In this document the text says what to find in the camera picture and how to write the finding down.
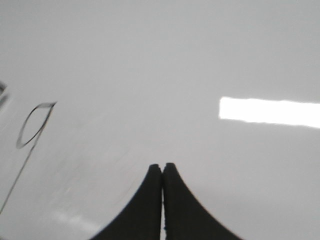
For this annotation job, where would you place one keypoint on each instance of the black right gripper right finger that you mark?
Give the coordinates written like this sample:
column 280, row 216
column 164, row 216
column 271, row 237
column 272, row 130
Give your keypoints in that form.
column 185, row 217

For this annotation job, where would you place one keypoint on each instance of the white whiteboard surface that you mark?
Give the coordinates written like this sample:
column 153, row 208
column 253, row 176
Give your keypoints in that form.
column 99, row 90

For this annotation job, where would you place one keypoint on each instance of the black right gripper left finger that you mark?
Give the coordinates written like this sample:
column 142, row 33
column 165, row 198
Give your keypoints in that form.
column 141, row 217

